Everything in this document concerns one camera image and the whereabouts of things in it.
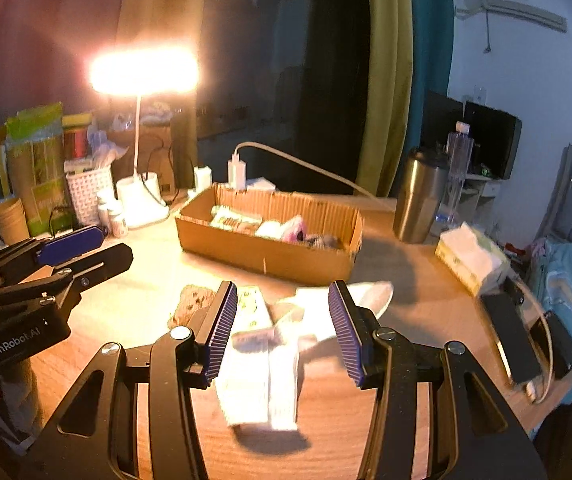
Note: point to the white perforated basket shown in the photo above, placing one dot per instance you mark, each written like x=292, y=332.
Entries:
x=83, y=190

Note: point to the yellow green curtain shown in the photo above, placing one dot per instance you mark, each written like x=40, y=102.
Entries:
x=389, y=86

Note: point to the yellow tissue box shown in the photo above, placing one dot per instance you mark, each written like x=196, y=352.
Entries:
x=477, y=262

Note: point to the white charger plug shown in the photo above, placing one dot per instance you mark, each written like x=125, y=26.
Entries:
x=236, y=173

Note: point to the clear water bottle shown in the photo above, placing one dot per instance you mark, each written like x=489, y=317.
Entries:
x=459, y=150

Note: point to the green snack bag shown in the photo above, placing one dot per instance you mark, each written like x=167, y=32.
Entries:
x=35, y=163

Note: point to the white shelf cabinet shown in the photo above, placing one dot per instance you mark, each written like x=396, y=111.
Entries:
x=476, y=202

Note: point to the grey knitted glove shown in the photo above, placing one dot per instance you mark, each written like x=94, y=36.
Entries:
x=326, y=241

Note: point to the brown plush bear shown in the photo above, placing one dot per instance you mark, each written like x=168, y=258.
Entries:
x=193, y=298

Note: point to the brown paper bag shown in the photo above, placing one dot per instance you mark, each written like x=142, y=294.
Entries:
x=154, y=155

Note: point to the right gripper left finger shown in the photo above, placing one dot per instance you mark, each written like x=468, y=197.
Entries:
x=93, y=432

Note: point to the white air conditioner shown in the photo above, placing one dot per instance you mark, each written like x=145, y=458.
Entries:
x=514, y=9

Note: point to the bubble wrap piece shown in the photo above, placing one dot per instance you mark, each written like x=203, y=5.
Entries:
x=229, y=219

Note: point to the brown paper cup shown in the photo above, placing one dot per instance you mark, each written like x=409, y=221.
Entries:
x=13, y=223

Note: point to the white pill bottle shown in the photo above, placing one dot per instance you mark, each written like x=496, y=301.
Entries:
x=117, y=221
x=103, y=212

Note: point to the cardboard box tray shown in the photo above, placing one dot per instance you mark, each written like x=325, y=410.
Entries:
x=291, y=261

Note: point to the small white adapter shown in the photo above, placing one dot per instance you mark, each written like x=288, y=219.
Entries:
x=202, y=178

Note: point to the pink plush toy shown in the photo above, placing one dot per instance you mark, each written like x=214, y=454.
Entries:
x=294, y=230

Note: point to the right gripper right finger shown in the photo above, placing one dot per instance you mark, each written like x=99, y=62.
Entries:
x=473, y=432

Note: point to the black smartphone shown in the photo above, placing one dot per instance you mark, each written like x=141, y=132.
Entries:
x=511, y=338

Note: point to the white towel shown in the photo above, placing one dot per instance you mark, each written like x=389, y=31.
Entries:
x=257, y=385

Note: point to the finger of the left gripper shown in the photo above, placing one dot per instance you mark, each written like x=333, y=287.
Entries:
x=87, y=271
x=66, y=247

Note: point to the cartoon tissue pack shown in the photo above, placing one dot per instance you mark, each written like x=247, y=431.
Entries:
x=252, y=313

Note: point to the white sock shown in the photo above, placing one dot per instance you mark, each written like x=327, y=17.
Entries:
x=313, y=313

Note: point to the red tin can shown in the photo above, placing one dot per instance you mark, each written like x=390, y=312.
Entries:
x=75, y=143

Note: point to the black monitor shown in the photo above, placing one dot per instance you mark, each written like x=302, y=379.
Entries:
x=495, y=136

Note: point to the stainless steel tumbler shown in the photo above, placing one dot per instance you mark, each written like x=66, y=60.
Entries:
x=424, y=180

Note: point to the black power bank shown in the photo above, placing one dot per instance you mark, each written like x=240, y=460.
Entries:
x=561, y=343

